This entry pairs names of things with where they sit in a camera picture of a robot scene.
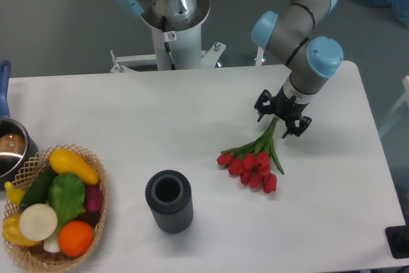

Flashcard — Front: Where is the orange fruit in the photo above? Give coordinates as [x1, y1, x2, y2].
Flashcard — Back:
[58, 221, 93, 257]

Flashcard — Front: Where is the dark grey ribbed vase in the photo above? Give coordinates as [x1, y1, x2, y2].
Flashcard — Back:
[145, 169, 194, 234]

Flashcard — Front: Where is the white frame at right edge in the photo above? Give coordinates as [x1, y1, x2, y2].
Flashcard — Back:
[378, 75, 408, 138]

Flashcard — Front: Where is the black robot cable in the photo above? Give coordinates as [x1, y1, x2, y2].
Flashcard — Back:
[160, 15, 176, 71]

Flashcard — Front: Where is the yellow bell pepper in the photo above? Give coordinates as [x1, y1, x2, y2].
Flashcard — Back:
[3, 214, 41, 247]

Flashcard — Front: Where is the woven wicker basket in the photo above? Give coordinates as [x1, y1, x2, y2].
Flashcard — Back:
[3, 144, 108, 272]

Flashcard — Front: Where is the black device at edge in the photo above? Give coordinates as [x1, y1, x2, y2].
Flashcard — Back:
[385, 226, 408, 259]

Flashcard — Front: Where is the yellow squash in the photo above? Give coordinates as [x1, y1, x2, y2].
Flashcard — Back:
[49, 148, 100, 185]

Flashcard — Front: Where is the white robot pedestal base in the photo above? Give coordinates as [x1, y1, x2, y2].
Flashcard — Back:
[109, 13, 267, 74]

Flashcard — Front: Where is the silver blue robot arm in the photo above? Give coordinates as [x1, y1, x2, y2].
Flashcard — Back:
[115, 0, 343, 136]

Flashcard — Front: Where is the dark green cucumber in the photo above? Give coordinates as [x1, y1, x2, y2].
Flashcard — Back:
[19, 165, 58, 212]

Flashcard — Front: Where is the green lettuce leaf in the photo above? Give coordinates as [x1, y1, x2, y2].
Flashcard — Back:
[48, 173, 86, 231]

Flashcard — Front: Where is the red tulip bouquet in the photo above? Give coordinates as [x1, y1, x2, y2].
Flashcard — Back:
[216, 116, 284, 194]

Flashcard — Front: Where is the blue handled saucepan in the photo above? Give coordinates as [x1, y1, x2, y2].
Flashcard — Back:
[1, 60, 38, 191]

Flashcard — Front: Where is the white round onion slice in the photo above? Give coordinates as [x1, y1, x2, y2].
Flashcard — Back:
[19, 203, 58, 241]

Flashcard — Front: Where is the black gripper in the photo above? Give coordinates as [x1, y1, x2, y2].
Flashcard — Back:
[254, 87, 312, 139]

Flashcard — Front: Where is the purple red radish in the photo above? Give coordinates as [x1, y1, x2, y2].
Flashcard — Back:
[84, 185, 104, 212]

